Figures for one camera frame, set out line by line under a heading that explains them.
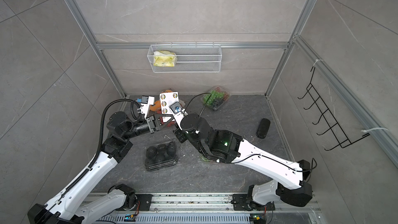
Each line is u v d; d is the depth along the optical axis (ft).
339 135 2.02
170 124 1.96
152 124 1.78
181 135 1.67
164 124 1.94
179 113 1.53
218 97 3.61
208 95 3.63
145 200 2.42
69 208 1.29
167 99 1.98
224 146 1.31
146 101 1.86
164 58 2.81
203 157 2.68
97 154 1.58
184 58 3.32
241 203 2.40
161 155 2.73
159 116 1.97
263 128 3.23
